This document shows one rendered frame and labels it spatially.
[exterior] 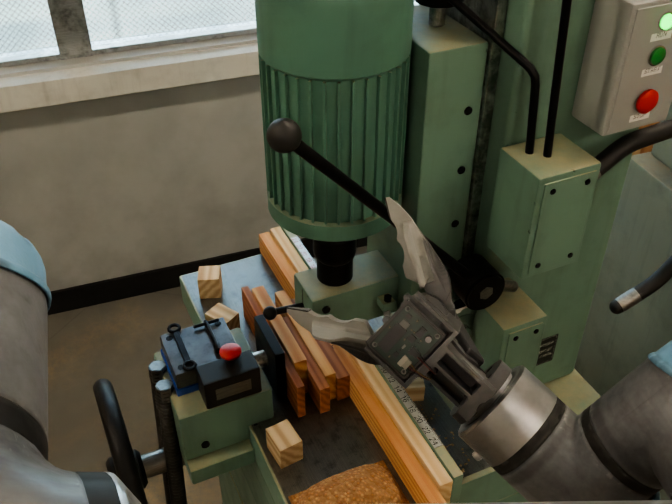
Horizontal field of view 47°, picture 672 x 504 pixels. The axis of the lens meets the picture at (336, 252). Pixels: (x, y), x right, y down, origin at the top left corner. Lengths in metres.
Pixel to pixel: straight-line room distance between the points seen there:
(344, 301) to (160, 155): 1.49
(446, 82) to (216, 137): 1.64
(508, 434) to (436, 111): 0.40
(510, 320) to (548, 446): 0.35
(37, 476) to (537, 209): 0.71
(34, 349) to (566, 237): 0.73
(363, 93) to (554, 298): 0.50
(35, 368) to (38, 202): 2.16
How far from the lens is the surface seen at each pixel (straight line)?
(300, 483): 1.08
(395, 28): 0.85
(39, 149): 2.45
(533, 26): 0.92
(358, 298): 1.10
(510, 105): 0.95
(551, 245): 0.99
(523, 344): 1.07
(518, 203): 0.96
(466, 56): 0.93
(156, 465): 1.22
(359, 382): 1.13
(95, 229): 2.61
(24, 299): 0.41
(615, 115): 0.97
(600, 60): 0.96
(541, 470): 0.73
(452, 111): 0.95
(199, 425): 1.10
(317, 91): 0.85
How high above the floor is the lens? 1.78
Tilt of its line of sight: 38 degrees down
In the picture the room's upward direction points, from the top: straight up
